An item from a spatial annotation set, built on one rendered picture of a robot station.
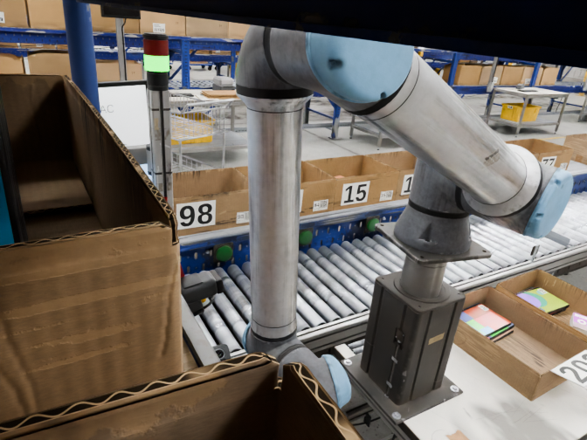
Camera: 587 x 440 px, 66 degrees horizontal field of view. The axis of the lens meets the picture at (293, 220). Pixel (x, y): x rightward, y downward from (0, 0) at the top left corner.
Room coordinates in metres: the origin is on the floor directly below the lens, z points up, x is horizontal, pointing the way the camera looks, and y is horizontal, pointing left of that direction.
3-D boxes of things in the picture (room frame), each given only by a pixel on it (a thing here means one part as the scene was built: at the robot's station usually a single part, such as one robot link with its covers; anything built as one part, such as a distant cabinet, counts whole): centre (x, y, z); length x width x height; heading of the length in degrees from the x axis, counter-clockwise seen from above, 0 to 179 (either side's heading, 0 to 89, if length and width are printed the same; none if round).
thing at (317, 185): (2.00, 0.06, 0.96); 0.39 x 0.29 x 0.17; 122
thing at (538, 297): (1.48, -0.96, 0.79); 0.19 x 0.14 x 0.02; 120
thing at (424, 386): (1.05, -0.36, 0.91); 0.26 x 0.26 x 0.33; 32
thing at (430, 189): (1.05, -0.37, 1.41); 0.17 x 0.15 x 0.18; 38
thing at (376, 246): (1.81, -0.50, 0.72); 0.52 x 0.05 x 0.05; 32
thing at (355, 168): (2.21, -0.27, 0.96); 0.39 x 0.29 x 0.17; 122
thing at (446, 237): (1.05, -0.36, 1.27); 0.19 x 0.19 x 0.10
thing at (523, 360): (1.23, -0.74, 0.80); 0.38 x 0.28 x 0.10; 33
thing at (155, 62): (0.99, 0.31, 1.62); 0.05 x 0.05 x 0.06
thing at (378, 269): (1.74, -0.39, 0.72); 0.52 x 0.05 x 0.05; 32
